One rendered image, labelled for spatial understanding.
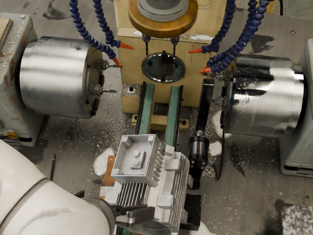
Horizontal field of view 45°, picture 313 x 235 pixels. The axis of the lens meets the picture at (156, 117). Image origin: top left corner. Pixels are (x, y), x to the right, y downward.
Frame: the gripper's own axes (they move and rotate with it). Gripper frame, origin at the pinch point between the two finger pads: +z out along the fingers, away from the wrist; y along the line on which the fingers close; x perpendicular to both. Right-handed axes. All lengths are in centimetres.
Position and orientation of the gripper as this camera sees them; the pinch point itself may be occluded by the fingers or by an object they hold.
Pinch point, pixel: (111, 201)
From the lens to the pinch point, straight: 86.3
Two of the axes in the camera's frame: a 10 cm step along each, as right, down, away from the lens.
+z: 0.6, 0.4, 10.0
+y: -9.9, -1.0, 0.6
